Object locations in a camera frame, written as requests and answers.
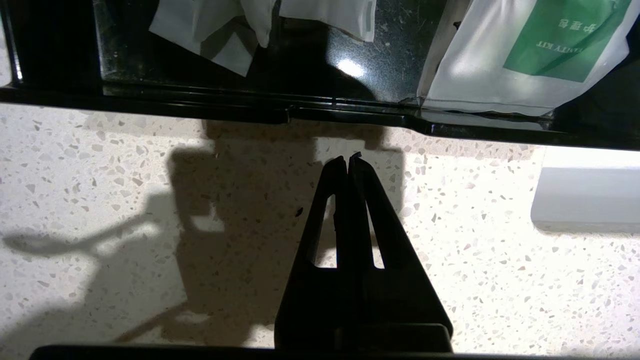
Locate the black glossy box drawer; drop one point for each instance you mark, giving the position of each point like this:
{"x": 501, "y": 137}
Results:
{"x": 150, "y": 100}

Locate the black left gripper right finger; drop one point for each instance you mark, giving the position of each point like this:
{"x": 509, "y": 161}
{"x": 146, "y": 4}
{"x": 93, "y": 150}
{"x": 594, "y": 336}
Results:
{"x": 400, "y": 310}

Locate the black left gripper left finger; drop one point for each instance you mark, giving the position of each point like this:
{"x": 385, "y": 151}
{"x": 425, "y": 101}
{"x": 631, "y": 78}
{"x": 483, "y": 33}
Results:
{"x": 320, "y": 310}

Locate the white rectangular sink basin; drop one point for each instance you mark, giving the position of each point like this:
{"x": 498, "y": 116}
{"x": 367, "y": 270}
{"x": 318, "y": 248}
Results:
{"x": 585, "y": 195}

